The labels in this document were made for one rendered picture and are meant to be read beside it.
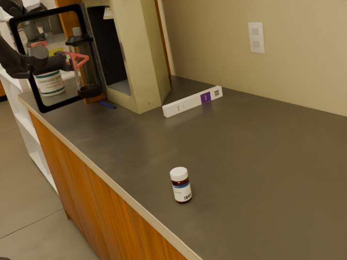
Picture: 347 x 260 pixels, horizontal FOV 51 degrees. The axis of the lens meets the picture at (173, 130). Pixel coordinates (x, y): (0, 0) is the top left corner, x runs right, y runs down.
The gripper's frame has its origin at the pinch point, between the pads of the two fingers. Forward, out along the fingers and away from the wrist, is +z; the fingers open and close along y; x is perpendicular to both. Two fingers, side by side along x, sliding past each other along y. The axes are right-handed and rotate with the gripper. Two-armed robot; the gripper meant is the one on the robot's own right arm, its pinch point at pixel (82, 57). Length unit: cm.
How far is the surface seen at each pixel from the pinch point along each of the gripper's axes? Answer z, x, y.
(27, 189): -16, 121, 156
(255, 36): 53, 0, -42
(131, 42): 15.1, -3.4, -14.7
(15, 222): -35, 122, 115
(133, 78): 13.2, 10.1, -14.6
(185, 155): 3, 26, -58
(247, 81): 55, 20, -34
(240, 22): 54, -5, -34
